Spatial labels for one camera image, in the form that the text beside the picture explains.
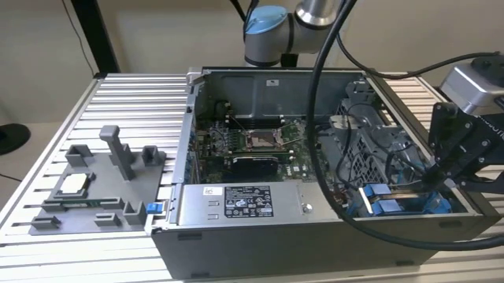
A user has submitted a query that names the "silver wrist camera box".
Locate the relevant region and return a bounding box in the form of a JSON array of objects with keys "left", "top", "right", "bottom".
[{"left": 439, "top": 55, "right": 504, "bottom": 116}]

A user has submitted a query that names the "green motherboard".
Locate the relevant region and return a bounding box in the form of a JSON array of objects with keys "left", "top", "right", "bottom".
[{"left": 193, "top": 114, "right": 348, "bottom": 189}]

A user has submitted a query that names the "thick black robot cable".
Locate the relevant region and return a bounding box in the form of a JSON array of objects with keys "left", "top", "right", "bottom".
[{"left": 305, "top": 0, "right": 504, "bottom": 262}]

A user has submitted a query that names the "grey metal disk bay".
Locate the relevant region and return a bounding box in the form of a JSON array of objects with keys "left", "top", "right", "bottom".
[{"left": 329, "top": 81, "right": 435, "bottom": 189}]

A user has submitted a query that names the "grey parts rack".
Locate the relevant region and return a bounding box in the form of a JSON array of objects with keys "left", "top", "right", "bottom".
[{"left": 30, "top": 125, "right": 172, "bottom": 236}]

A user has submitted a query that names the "metal locking lever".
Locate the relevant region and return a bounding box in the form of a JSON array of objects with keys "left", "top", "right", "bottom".
[{"left": 229, "top": 114, "right": 252, "bottom": 133}]

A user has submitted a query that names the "CPU socket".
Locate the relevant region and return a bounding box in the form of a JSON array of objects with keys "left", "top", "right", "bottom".
[{"left": 244, "top": 128, "right": 285, "bottom": 150}]

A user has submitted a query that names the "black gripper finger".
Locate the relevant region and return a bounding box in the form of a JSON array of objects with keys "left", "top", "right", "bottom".
[
  {"left": 452, "top": 138, "right": 504, "bottom": 192},
  {"left": 423, "top": 103, "right": 474, "bottom": 190}
]

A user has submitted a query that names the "blue data wire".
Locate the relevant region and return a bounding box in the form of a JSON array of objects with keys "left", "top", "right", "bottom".
[{"left": 392, "top": 159, "right": 431, "bottom": 191}]

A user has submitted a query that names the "black PC case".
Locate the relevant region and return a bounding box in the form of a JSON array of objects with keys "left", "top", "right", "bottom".
[{"left": 151, "top": 66, "right": 503, "bottom": 279}]

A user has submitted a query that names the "black round stand base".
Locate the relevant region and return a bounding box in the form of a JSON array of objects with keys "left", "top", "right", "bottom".
[{"left": 0, "top": 123, "right": 32, "bottom": 156}]

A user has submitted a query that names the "black frame post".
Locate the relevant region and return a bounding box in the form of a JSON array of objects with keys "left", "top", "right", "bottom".
[{"left": 74, "top": 0, "right": 122, "bottom": 74}]

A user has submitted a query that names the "black graphics card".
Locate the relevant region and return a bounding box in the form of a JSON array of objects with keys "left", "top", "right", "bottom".
[{"left": 228, "top": 155, "right": 281, "bottom": 179}]

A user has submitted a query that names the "silver power supply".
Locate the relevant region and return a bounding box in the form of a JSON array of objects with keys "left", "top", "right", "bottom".
[{"left": 176, "top": 182, "right": 343, "bottom": 231}]

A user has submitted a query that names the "thin black camera cable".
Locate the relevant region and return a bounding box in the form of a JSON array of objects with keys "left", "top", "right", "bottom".
[{"left": 337, "top": 29, "right": 503, "bottom": 78}]

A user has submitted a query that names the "black power wire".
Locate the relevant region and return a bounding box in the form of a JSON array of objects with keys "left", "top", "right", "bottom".
[{"left": 388, "top": 144, "right": 435, "bottom": 177}]

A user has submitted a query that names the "hard disk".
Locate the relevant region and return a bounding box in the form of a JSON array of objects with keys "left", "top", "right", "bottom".
[{"left": 361, "top": 182, "right": 452, "bottom": 218}]

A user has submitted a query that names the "silver CPU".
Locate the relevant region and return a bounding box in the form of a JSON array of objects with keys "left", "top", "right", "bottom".
[{"left": 59, "top": 173, "right": 91, "bottom": 194}]

